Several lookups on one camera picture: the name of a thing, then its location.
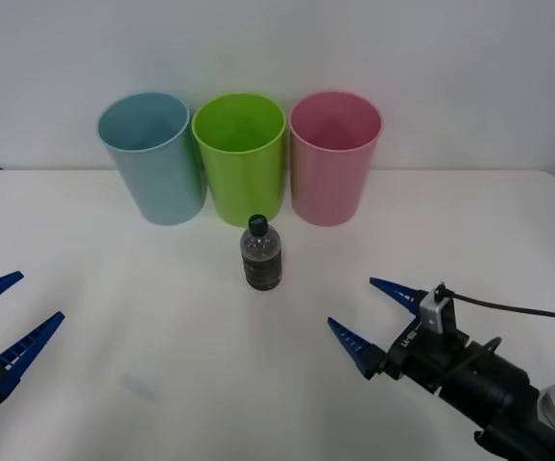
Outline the pale blue plastic bin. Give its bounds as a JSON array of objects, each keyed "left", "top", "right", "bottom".
[{"left": 96, "top": 91, "right": 207, "bottom": 227}]

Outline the small dark plastic bottle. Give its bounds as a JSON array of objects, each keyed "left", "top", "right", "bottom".
[{"left": 239, "top": 214, "right": 286, "bottom": 292}]

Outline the green plastic bin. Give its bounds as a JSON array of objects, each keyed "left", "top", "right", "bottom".
[{"left": 191, "top": 92, "right": 287, "bottom": 229}]

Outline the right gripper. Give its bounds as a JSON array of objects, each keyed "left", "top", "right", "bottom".
[{"left": 326, "top": 277, "right": 471, "bottom": 394}]

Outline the pink plastic bin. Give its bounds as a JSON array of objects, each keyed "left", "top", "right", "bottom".
[{"left": 288, "top": 90, "right": 384, "bottom": 228}]

